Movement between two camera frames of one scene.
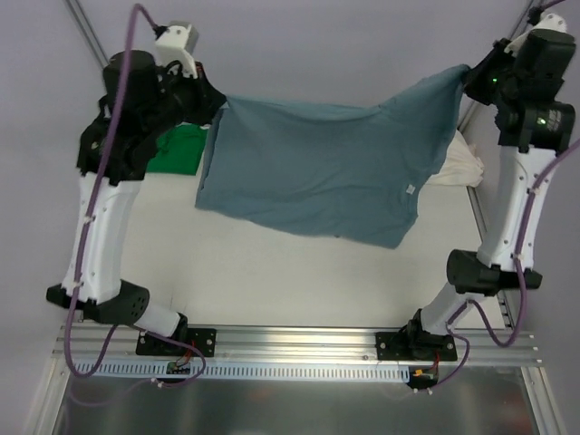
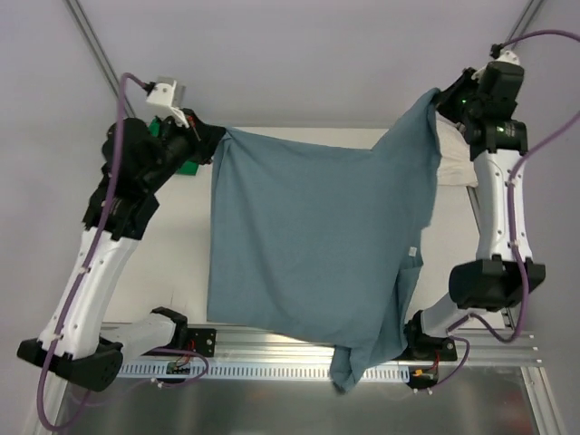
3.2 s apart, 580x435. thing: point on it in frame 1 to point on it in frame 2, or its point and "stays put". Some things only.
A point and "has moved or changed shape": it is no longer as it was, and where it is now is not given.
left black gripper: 199,97 to 205,140
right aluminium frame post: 526,12 stays put
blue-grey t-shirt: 348,173 has moved or changed shape
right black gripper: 482,77 to 451,97
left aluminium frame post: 88,32 stays put
